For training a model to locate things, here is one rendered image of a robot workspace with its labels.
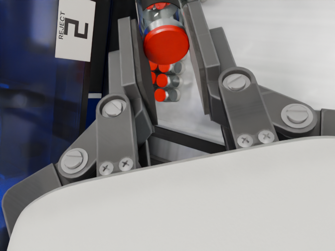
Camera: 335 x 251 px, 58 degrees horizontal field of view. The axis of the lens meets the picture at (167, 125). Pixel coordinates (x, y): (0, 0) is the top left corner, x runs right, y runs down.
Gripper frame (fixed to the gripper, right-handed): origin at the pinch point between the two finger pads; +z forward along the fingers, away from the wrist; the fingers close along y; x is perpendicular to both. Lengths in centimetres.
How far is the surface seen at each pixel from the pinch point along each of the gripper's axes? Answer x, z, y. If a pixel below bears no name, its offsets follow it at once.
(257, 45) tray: -21.3, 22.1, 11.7
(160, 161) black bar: -35.6, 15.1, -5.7
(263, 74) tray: -23.6, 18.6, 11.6
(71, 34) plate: -15.8, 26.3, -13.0
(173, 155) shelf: -36.0, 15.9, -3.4
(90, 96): -32.2, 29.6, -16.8
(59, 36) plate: -14.7, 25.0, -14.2
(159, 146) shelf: -36.1, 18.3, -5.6
